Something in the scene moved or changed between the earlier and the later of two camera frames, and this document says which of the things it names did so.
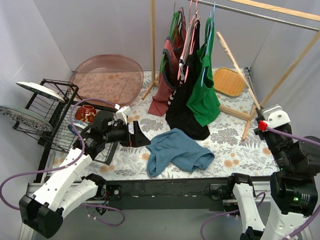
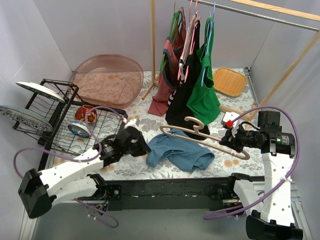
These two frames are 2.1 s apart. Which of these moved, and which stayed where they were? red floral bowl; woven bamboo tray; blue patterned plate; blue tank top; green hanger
Moved: blue tank top
Stayed: woven bamboo tray; red floral bowl; green hanger; blue patterned plate
